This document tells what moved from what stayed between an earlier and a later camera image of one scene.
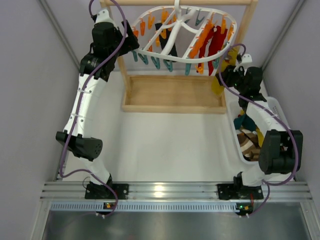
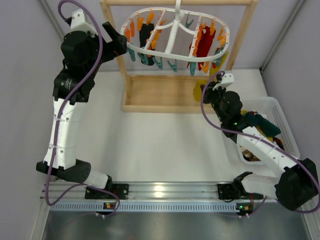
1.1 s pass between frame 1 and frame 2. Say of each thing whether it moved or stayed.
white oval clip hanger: moved
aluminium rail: stayed
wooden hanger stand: stayed
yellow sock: moved
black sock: moved
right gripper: moved
